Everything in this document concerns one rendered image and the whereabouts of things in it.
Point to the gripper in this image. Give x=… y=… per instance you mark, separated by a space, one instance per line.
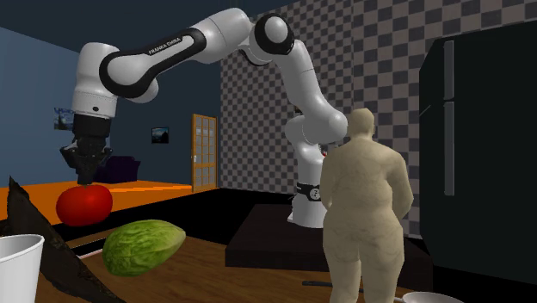
x=91 y=134

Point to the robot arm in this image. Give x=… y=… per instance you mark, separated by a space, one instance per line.
x=302 y=84

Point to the dark purple sofa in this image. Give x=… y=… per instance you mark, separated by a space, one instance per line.
x=124 y=170

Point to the red tomato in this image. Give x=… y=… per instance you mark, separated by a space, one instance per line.
x=84 y=205

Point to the green lettuce head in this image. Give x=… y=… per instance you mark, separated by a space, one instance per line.
x=140 y=247

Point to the dark brown pointed shape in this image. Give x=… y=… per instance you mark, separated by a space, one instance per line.
x=63 y=264

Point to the wooden door with glass panes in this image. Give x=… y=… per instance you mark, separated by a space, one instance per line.
x=204 y=155

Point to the white cup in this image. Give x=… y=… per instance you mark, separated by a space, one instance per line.
x=19 y=268

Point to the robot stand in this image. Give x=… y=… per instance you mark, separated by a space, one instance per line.
x=268 y=243

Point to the beige human figure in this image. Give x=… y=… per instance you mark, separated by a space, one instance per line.
x=365 y=201

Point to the white bowl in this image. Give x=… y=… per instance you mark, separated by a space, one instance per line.
x=428 y=298

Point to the black refrigerator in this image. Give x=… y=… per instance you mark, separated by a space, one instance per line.
x=491 y=159

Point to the blue wall picture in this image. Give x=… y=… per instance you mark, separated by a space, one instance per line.
x=62 y=119

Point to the small dark wall picture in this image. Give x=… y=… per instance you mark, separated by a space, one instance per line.
x=160 y=135

